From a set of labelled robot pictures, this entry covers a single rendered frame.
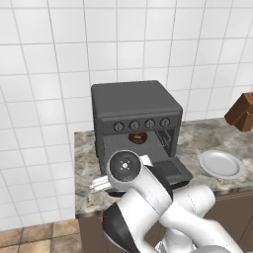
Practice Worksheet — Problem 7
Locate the brown base cabinet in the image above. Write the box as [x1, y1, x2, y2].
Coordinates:
[78, 190, 253, 253]

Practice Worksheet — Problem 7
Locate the wire toaster oven rack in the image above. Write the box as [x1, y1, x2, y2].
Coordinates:
[155, 129, 174, 148]

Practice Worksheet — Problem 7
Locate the grey toaster oven knob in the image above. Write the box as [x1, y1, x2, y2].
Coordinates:
[159, 117, 172, 128]
[143, 118, 156, 130]
[113, 121, 126, 132]
[128, 119, 141, 131]

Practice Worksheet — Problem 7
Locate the grey round plate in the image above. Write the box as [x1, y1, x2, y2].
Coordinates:
[199, 149, 245, 181]

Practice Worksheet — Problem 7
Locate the brown wooden knife block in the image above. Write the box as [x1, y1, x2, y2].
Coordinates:
[223, 91, 253, 133]

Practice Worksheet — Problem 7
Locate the dark grey toaster oven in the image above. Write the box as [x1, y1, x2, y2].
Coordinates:
[90, 80, 184, 170]

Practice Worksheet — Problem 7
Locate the dark toaster oven door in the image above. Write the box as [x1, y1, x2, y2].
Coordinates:
[107, 156, 195, 199]

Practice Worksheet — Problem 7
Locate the brown bagel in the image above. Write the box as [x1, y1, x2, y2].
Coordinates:
[127, 131, 148, 144]

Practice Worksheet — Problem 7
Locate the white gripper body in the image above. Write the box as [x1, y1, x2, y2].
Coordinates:
[88, 154, 155, 194]

